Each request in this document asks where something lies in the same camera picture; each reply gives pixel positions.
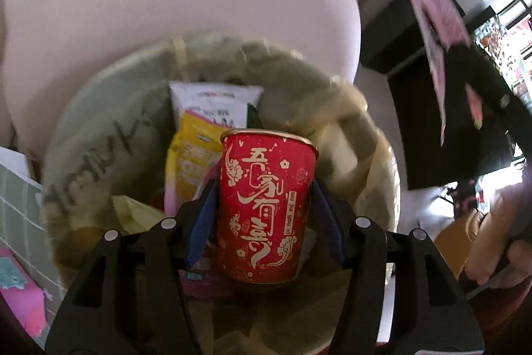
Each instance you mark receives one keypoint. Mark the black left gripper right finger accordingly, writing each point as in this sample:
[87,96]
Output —
[402,298]

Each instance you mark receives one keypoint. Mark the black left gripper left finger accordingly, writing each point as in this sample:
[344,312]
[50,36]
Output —
[128,297]

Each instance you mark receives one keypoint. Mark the yellow pink chips wrapper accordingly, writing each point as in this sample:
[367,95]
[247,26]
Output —
[194,150]

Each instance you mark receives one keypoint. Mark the red paper cup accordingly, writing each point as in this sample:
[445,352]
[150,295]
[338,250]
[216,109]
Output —
[264,183]

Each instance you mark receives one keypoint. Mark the trash bin with bag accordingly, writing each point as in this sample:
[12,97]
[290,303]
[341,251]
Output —
[105,170]

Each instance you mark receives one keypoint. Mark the person's right hand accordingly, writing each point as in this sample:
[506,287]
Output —
[493,238]

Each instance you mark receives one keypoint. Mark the purple flat wrapper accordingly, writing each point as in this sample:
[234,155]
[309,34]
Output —
[23,296]

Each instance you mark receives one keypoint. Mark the green grid tablecloth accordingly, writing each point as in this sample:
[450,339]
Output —
[22,233]

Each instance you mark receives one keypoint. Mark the white snack packet in bin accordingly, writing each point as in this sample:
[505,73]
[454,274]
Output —
[219,103]

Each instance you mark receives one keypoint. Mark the beige chair near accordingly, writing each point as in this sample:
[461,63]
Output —
[50,48]

